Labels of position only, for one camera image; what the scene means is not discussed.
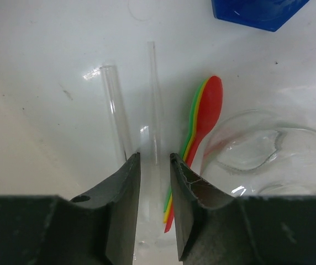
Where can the clear glass tube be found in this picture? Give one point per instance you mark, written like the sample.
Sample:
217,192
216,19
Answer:
117,112

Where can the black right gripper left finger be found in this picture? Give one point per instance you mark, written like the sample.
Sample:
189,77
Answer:
95,227

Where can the clear tube with blue cap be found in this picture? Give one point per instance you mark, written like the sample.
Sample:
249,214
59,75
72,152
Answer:
267,15

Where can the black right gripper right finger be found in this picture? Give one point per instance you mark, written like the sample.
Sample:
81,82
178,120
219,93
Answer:
213,227

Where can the white plastic bin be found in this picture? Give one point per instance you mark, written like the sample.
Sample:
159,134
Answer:
56,136

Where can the clear plastic pipette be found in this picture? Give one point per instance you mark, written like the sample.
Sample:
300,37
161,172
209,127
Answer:
154,183

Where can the coloured plastic spoons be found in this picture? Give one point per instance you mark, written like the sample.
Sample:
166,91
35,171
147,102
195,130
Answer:
204,113

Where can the round glass flask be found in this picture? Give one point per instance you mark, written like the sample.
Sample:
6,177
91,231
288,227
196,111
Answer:
258,153

